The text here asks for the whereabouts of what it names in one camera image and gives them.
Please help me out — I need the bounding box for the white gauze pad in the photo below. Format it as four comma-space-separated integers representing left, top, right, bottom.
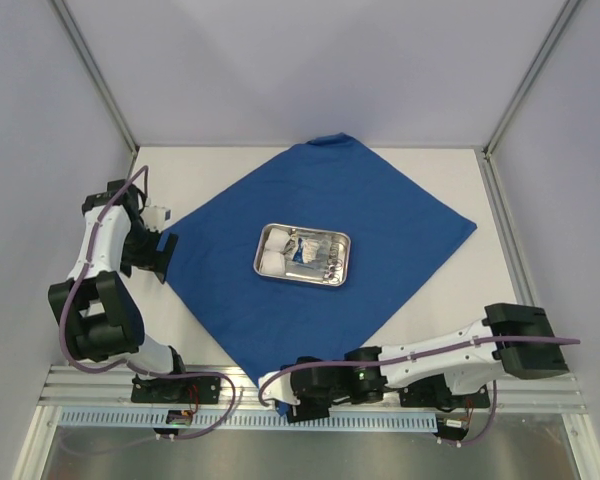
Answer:
259, 250, 287, 276
264, 228, 294, 253

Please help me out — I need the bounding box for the stainless steel instrument tray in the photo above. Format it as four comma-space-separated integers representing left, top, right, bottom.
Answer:
253, 223, 351, 288

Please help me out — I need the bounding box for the blue surgical drape cloth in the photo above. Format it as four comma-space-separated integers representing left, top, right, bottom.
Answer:
166, 134, 476, 380

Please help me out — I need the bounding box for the clear packet with gloves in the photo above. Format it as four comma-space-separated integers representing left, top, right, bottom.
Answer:
283, 234, 331, 276

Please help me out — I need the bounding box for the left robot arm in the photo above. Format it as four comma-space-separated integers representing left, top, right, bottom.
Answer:
48, 180, 190, 401

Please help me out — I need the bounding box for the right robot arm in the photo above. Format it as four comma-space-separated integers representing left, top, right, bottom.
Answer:
263, 303, 569, 423

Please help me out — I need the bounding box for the aluminium mounting rail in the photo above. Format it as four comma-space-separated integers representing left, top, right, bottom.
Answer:
38, 366, 586, 414

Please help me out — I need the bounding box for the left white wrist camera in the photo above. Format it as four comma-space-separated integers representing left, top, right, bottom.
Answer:
141, 206, 171, 232

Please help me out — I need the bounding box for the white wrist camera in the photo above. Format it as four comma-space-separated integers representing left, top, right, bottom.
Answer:
258, 371, 300, 406
141, 206, 171, 232

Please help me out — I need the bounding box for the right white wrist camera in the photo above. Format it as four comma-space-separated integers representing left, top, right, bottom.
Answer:
258, 371, 300, 406

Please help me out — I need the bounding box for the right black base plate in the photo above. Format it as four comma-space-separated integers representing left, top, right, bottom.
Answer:
399, 374, 491, 413

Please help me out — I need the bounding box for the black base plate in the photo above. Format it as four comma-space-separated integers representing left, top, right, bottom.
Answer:
399, 374, 491, 413
131, 373, 221, 405

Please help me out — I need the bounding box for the slotted cable duct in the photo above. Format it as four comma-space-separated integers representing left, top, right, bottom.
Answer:
59, 407, 437, 433

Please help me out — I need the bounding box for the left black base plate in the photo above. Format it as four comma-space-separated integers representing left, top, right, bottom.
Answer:
131, 373, 221, 405

